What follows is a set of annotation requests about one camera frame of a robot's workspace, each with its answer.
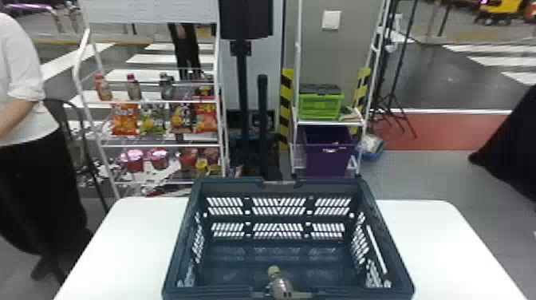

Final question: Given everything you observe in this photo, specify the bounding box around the black tripod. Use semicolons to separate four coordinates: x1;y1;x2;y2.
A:
372;0;420;140

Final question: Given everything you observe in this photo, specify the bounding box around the dark bottle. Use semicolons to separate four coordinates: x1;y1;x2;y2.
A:
159;72;175;101

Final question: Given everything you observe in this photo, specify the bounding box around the blue basket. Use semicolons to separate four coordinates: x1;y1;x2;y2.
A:
161;175;416;300

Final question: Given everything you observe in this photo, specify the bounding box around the grey bottle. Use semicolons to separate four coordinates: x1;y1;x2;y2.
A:
264;265;297;300

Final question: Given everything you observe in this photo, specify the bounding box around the yellow snack packet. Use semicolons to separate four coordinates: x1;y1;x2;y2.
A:
169;104;195;135

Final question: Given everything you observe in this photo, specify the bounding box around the red bottle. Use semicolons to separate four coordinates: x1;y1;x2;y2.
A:
94;73;113;102
126;73;143;101

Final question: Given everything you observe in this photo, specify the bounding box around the pink noodle cup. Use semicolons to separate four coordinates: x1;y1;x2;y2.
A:
147;148;171;171
119;149;145;174

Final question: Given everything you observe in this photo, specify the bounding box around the striped post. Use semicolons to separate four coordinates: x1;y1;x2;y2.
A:
278;68;295;148
353;66;372;115

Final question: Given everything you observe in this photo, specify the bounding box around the white shelf trolley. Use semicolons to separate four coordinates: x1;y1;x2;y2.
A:
290;0;393;178

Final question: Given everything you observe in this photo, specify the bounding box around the purple crate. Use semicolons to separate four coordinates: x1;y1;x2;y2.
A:
301;125;357;178

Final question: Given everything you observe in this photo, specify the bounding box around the person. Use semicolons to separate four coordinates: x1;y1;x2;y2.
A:
167;22;204;81
0;12;96;282

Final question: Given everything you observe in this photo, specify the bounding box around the orange snack packet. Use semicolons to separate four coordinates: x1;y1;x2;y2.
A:
111;103;140;136

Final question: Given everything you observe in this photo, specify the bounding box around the green crate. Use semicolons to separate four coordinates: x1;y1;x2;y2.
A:
298;83;345;122

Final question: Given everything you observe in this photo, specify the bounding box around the white wire rack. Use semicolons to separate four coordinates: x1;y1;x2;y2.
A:
72;0;231;199

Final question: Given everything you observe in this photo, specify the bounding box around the red noodle cup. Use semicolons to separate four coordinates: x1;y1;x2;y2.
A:
179;147;199;171

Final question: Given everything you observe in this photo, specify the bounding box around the red snack packet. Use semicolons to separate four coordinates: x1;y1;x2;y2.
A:
193;102;219;135

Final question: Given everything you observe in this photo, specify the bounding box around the green snack packet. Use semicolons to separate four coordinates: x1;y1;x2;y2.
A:
140;105;168;136

